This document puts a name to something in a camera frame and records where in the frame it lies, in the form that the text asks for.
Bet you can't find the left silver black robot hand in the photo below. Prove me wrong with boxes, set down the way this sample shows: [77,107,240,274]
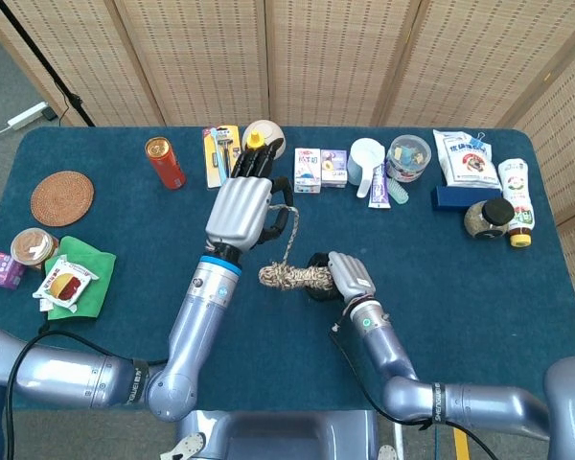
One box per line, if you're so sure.
[204,135,294,253]

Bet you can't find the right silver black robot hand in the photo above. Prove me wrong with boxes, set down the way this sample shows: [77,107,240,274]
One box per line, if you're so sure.
[306,250,378,304]

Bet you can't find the braided beige rope bundle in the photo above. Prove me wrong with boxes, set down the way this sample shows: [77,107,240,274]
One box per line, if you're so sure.
[258,203,336,292]

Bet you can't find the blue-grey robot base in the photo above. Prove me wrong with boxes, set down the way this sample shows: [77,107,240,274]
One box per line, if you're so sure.
[160,409,399,460]

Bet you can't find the white plastic measuring cup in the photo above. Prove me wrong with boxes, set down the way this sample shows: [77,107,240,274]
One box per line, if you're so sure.
[347,137,387,199]

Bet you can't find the brown sealed pudding cup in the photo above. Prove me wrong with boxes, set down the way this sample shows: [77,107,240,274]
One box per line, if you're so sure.
[10,227,60,265]

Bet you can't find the razor on yellow blister card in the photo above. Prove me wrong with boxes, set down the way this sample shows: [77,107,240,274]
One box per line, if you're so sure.
[201,125,245,191]

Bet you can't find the light blue toothbrush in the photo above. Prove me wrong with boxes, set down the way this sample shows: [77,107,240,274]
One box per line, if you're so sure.
[209,126,231,186]

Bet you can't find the honey bottle with yellow cap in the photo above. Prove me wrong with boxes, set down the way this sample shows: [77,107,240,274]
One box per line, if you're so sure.
[244,131,269,154]

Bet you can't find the white milk carton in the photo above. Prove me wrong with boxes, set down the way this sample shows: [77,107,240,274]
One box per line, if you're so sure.
[293,147,323,195]

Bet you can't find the red drink can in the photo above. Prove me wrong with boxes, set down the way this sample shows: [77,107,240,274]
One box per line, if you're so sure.
[144,136,188,191]

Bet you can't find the beige upturned bowl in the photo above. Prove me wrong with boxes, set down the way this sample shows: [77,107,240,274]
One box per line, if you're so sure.
[241,119,288,162]

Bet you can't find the purple white toothpaste tube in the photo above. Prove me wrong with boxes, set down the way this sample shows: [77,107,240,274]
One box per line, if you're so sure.
[367,163,393,211]

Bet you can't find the pale blue comb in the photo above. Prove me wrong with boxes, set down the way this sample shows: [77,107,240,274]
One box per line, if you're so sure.
[386,172,409,206]

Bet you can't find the purple white small box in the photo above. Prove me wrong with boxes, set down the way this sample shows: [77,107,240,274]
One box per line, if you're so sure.
[320,149,349,189]

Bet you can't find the navy blue flat box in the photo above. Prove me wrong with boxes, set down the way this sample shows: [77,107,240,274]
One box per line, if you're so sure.
[430,184,503,212]

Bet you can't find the clear tub of clips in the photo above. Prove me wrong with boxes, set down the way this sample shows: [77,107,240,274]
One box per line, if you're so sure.
[385,134,433,184]

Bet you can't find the glass jar with black lid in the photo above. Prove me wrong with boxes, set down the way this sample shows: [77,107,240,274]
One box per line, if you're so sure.
[463,196,516,241]

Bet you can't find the green cloth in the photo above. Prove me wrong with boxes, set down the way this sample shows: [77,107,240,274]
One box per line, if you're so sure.
[46,235,117,321]

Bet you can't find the white powder bag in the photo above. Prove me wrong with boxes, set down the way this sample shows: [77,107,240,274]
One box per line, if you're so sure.
[432,128,503,190]

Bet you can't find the bamboo folding screen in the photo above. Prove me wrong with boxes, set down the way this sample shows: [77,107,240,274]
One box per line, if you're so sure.
[0,0,575,336]

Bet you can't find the round woven rattan coaster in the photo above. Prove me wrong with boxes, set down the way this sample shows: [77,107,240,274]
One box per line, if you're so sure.
[30,171,96,228]

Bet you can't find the red white snack packet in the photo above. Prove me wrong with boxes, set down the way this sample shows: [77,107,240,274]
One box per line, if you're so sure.
[32,254,100,315]

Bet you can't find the white squeeze sauce bottle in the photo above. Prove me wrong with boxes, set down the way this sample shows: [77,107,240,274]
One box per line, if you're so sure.
[497,158,537,248]

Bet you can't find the white power strip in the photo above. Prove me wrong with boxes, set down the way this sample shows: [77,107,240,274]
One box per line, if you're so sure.
[7,101,49,130]

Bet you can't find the purple white tissue packet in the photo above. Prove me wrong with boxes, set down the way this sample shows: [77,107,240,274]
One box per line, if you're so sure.
[0,249,26,291]

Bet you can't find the black tripod stand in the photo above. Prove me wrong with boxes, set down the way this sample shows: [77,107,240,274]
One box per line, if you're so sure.
[0,0,97,127]

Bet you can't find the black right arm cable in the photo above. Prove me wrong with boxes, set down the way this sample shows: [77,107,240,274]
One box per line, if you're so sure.
[329,330,499,460]

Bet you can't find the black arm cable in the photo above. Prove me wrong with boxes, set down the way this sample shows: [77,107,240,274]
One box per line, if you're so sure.
[4,330,169,460]
[329,330,499,460]

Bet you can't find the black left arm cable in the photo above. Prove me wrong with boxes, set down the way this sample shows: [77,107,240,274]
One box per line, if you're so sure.
[4,330,169,460]

